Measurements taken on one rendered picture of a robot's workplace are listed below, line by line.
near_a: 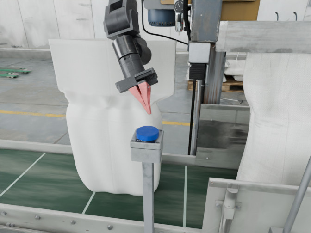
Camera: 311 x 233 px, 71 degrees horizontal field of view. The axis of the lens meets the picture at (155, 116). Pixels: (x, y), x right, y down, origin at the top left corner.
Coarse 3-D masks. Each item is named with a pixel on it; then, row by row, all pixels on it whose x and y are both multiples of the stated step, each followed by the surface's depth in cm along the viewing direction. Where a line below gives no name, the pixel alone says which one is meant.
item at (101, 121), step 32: (64, 64) 86; (96, 64) 80; (160, 64) 81; (96, 96) 85; (128, 96) 84; (160, 96) 86; (96, 128) 85; (128, 128) 83; (160, 128) 90; (96, 160) 92; (128, 160) 88; (128, 192) 99
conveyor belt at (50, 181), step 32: (0, 160) 123; (32, 160) 123; (64, 160) 123; (0, 192) 101; (32, 192) 101; (64, 192) 101; (96, 192) 101; (160, 192) 101; (192, 192) 101; (192, 224) 86
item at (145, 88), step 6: (132, 78) 52; (120, 84) 53; (126, 84) 52; (132, 84) 52; (138, 84) 52; (144, 84) 52; (120, 90) 53; (126, 90) 54; (144, 90) 52; (150, 90) 58; (144, 96) 53; (150, 108) 55
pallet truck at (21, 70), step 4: (0, 68) 465; (4, 68) 465; (8, 68) 464; (12, 68) 464; (16, 68) 464; (20, 68) 473; (24, 68) 467; (28, 68) 470; (0, 72) 434; (4, 72) 434; (8, 72) 435; (12, 72) 436; (20, 72) 465; (24, 72) 463; (8, 76) 430; (12, 76) 424; (16, 76) 425
